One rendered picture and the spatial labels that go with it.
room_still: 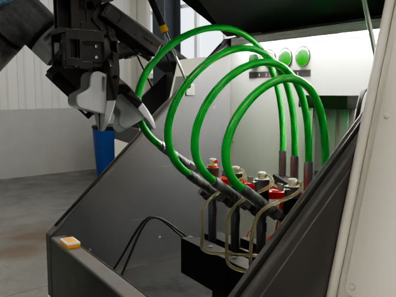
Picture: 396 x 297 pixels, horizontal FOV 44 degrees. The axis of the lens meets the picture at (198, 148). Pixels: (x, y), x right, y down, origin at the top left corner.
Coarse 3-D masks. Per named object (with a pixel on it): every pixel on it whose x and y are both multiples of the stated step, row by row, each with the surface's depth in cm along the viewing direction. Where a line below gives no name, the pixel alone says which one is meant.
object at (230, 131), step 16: (272, 80) 80; (288, 80) 82; (304, 80) 83; (256, 96) 78; (240, 112) 77; (320, 112) 87; (320, 128) 88; (224, 144) 76; (224, 160) 76; (240, 192) 79; (272, 208) 82
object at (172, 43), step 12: (216, 24) 102; (180, 36) 97; (192, 36) 99; (240, 36) 106; (168, 48) 96; (156, 60) 95; (144, 72) 94; (144, 84) 94; (276, 96) 113; (144, 132) 95; (156, 144) 97
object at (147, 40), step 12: (108, 12) 74; (120, 12) 75; (108, 24) 75; (120, 24) 75; (132, 24) 76; (120, 36) 78; (132, 36) 76; (144, 36) 78; (132, 48) 81; (144, 48) 78; (156, 48) 79
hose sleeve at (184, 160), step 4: (164, 144) 97; (160, 148) 97; (164, 148) 97; (164, 152) 98; (176, 152) 99; (168, 156) 99; (180, 156) 100; (180, 160) 100; (184, 160) 100; (188, 160) 101; (184, 164) 100; (188, 164) 101
